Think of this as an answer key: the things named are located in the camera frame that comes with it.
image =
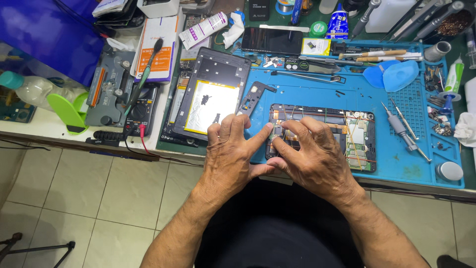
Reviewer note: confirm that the person's right hand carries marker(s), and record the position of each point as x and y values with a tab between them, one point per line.
323	163

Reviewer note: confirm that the person's left hand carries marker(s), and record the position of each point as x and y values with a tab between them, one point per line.
227	163

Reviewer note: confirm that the tablet with circuit board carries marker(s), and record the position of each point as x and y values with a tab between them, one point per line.
357	137

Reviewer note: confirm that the tablet housing with silver battery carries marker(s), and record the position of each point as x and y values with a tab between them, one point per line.
212	96

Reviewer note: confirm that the blue silicone repair mat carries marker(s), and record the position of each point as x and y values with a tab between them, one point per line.
394	163

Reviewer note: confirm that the red probe lead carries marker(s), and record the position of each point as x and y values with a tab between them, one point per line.
148	152

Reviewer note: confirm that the person's black clothing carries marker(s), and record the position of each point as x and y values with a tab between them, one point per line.
275	227

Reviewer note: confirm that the gray precision screwdriver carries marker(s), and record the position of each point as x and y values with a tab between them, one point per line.
399	128

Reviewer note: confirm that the long metal tweezers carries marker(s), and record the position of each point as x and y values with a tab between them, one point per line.
308	76

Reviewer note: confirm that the thin metal screwdriver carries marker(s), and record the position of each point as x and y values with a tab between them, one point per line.
404	119

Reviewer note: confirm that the metal spudger blade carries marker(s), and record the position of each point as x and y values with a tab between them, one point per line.
316	67

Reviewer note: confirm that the black multimeter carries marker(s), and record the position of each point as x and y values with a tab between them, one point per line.
143	111

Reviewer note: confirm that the blue triangular pry pick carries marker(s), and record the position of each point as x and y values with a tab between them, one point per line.
373	74
401	76

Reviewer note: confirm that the black tweezers package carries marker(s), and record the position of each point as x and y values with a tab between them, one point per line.
349	50

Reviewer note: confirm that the yellow white card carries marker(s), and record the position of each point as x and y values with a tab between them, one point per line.
316	47

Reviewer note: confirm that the pile of small phone parts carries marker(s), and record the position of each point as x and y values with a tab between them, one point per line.
437	111

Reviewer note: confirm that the round silver cap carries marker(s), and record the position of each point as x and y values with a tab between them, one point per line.
449	171

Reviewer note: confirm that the black smartphone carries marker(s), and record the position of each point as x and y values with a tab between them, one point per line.
271	41

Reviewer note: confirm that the green round tin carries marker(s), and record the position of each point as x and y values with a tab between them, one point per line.
318	29

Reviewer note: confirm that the crumpled white tissue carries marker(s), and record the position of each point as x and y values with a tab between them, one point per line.
234	29

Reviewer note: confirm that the white tube with purple label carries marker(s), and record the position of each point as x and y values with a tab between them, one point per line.
202	30

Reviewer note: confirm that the white and orange flat box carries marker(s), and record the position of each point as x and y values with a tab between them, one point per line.
163	41

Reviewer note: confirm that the blue white glue bottle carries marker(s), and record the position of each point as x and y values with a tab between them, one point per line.
337	24

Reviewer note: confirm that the gray screen clamp device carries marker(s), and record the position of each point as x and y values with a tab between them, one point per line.
108	89

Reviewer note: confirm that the white flat strip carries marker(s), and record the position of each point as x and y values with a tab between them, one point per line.
284	28

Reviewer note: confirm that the white tissue wad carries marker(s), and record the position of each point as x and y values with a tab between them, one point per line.
465	128

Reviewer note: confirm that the green white glue tube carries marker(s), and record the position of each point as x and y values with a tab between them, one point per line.
453	80

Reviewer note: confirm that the small black box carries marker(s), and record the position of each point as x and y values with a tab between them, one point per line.
259	10

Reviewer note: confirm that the silver metal cylinder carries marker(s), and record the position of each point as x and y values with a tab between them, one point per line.
438	51

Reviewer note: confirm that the blue solder spool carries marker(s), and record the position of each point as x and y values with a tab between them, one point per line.
284	6

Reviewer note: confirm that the white plastic container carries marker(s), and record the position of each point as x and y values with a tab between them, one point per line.
390	15

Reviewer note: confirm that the black shoe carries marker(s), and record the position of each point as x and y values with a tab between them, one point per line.
455	261

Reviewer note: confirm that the green phone stand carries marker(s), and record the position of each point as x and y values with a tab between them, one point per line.
67	111

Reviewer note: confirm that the white square box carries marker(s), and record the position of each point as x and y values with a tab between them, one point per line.
158	7

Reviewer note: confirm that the clear syringe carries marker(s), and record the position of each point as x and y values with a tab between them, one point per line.
471	48

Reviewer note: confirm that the stack of packets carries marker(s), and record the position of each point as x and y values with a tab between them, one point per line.
115	11

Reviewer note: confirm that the brass wool tip cleaner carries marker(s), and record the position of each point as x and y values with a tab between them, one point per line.
453	24

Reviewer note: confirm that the plastic bottle with teal cap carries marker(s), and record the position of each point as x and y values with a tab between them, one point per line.
37	89

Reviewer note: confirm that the black tripod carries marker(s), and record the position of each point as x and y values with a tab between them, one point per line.
41	247

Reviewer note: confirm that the blue plastic sheet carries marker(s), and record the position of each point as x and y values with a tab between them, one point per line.
48	33

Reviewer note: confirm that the black plastic frame piece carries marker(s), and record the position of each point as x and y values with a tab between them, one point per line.
254	95

